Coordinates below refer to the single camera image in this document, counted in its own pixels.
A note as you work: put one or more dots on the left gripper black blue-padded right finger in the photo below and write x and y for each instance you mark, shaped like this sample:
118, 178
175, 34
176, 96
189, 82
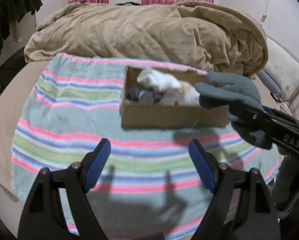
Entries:
241, 207

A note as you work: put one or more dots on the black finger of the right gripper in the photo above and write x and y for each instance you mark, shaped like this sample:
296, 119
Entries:
269, 120

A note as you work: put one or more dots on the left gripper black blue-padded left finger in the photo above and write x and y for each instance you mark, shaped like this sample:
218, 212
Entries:
43, 216

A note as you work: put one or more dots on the grey fleece glove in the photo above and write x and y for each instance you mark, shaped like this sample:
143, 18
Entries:
234, 91

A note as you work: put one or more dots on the white sock pair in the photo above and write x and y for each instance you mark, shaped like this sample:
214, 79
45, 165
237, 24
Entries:
158, 81

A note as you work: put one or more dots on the brown cardboard box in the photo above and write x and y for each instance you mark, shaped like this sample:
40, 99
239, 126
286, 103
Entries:
146, 115

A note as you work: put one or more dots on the dark grey sock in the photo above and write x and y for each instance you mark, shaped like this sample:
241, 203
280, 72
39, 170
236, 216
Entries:
143, 96

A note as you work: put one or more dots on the grey pillow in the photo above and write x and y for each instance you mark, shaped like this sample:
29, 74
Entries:
269, 83

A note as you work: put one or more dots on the white embroidered pillow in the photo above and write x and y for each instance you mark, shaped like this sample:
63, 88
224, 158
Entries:
283, 69

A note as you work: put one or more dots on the striped pastel towel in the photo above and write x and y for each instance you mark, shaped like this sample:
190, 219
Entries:
149, 183

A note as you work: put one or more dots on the tan crumpled duvet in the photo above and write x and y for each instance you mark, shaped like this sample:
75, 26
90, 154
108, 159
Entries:
202, 35

